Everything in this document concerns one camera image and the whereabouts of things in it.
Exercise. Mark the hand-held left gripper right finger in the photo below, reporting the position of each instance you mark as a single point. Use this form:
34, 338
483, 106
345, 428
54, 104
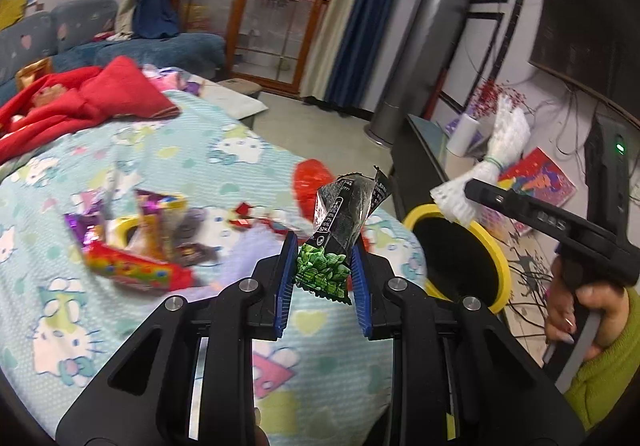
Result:
360, 296

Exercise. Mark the gold packet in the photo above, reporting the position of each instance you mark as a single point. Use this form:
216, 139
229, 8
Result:
34, 72

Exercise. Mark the cat print bed sheet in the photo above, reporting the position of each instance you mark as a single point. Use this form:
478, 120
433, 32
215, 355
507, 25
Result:
165, 161

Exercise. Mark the dark television stand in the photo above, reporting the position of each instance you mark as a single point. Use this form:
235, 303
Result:
415, 161

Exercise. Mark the red plastic bag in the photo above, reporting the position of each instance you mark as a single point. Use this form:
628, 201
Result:
310, 181

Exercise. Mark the white foam net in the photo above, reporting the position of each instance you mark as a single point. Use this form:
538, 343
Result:
502, 141

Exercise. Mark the yellow and purple snack packet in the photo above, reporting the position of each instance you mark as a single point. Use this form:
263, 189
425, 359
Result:
157, 221

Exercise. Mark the brown wrapper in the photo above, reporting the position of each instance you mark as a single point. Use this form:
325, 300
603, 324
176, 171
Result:
197, 241

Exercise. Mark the small red candy wrappers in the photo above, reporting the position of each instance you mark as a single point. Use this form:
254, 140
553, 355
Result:
255, 218

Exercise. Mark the long red snack packet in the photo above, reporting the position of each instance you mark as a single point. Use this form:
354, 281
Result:
135, 271

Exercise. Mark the person's right hand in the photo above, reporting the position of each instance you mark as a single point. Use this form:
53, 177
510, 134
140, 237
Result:
602, 316

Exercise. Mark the black television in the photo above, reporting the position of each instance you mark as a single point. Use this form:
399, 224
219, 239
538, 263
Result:
590, 21

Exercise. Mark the grey footstool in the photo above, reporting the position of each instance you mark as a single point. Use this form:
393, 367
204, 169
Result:
240, 98

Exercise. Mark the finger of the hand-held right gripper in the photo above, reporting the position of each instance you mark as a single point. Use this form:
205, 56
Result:
500, 198

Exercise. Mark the person's right forearm green sleeve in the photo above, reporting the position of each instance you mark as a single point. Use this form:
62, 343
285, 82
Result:
612, 376

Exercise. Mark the red garment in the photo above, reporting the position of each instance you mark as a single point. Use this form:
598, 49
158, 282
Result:
115, 91

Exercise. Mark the black and green snack packet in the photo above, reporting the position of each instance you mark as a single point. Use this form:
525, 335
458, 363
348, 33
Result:
340, 221

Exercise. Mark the red berry branches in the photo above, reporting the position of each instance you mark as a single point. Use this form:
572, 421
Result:
487, 98

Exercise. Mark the white paper roll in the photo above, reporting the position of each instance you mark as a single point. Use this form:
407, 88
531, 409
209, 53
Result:
462, 136

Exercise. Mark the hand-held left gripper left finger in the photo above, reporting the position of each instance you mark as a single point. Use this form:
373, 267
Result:
283, 286

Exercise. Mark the silver tower air conditioner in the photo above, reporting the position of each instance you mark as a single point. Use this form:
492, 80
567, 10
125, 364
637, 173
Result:
435, 26

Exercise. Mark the colourful picture book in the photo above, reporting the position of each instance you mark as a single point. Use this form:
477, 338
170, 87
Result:
542, 176

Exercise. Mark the wooden framed glass door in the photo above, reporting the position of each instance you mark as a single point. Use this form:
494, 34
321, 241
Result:
270, 1

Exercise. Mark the black bin with yellow rim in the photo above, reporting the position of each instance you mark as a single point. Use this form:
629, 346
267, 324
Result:
492, 251

